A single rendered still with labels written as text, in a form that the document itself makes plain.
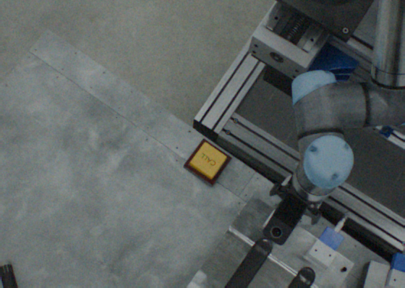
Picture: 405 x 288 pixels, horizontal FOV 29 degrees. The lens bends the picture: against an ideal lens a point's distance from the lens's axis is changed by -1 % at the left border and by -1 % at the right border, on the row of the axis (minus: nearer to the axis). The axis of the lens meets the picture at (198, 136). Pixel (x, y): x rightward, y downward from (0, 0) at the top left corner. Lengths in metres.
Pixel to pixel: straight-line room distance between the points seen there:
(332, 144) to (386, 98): 0.13
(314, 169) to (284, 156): 1.19
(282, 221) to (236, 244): 0.27
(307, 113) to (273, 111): 1.20
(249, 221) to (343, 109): 0.47
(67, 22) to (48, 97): 0.98
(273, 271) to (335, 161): 0.49
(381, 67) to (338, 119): 0.11
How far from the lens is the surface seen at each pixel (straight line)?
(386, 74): 1.29
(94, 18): 2.81
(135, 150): 1.80
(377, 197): 2.47
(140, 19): 2.80
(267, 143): 2.42
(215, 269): 1.67
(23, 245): 1.78
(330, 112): 1.28
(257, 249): 1.68
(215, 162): 1.76
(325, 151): 1.24
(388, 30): 1.26
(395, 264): 1.75
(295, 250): 1.69
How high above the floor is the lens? 2.53
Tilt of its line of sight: 73 degrees down
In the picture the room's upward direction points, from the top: 10 degrees clockwise
